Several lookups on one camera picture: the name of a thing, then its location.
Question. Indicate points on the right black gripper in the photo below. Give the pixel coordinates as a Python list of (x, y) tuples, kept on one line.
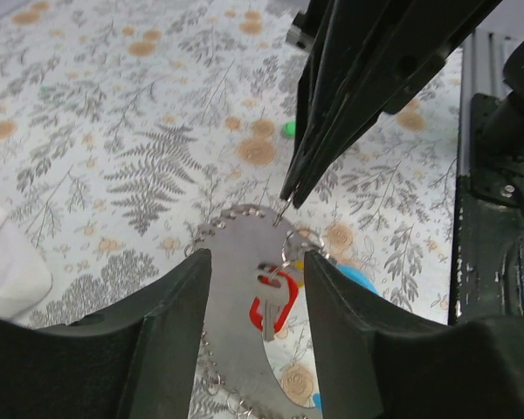
[(365, 58)]

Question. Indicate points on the blue key tag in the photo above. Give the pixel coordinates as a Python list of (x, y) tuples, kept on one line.
[(358, 283)]

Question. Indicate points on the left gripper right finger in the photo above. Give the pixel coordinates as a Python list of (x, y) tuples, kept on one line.
[(376, 360)]

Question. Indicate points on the red tagged key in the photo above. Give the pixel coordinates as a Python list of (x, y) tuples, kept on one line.
[(274, 294)]

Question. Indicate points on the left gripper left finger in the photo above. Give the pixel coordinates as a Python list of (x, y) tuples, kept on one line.
[(133, 359)]

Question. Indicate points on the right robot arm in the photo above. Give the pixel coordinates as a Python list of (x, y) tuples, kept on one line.
[(501, 137)]

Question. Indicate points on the green tagged key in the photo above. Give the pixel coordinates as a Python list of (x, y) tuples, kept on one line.
[(288, 129)]

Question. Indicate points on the yellow tagged key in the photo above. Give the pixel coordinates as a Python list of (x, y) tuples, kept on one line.
[(299, 273)]

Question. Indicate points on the floral table mat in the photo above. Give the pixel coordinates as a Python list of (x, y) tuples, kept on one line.
[(126, 124)]

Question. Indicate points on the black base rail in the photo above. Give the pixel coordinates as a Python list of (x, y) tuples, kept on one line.
[(487, 277)]

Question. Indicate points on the crumpled white cloth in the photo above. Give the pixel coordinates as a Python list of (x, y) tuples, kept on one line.
[(24, 277)]

